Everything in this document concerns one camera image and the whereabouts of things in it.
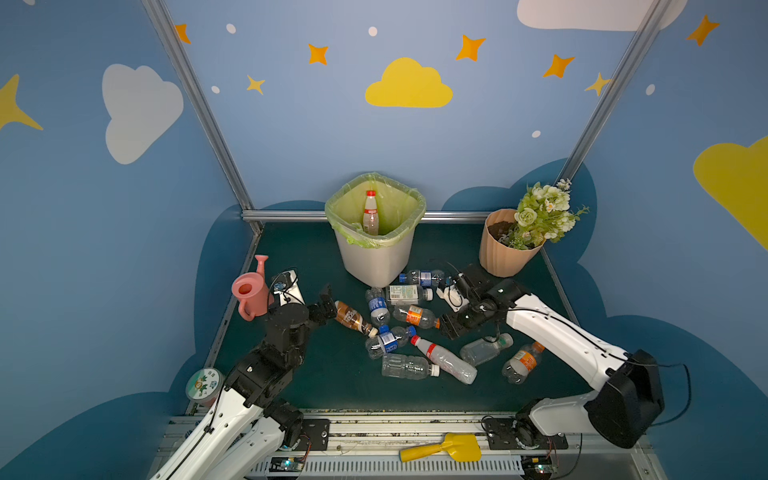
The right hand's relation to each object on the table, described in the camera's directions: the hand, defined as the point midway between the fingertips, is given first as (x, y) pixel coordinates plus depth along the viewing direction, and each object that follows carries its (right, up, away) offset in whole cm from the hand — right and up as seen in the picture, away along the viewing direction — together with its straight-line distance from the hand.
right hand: (452, 321), depth 81 cm
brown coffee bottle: (-29, -1, +9) cm, 30 cm away
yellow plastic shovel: (0, -29, -8) cm, 30 cm away
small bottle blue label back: (-5, +10, +20) cm, 23 cm away
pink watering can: (-58, +8, +5) cm, 59 cm away
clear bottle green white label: (-12, +5, +17) cm, 21 cm away
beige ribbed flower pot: (+19, +17, +18) cm, 31 cm away
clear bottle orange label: (-9, 0, +10) cm, 13 cm away
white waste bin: (-21, +15, +12) cm, 29 cm away
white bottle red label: (-24, +32, +17) cm, 43 cm away
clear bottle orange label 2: (+20, -12, +1) cm, 23 cm away
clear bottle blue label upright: (-21, +4, +12) cm, 25 cm away
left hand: (-35, +10, -10) cm, 38 cm away
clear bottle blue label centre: (-18, -7, +5) cm, 20 cm away
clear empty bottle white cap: (-12, -12, -1) cm, 17 cm away
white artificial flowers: (+29, +30, +7) cm, 42 cm away
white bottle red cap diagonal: (-1, -12, +1) cm, 12 cm away
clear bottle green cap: (+9, -9, +4) cm, 13 cm away
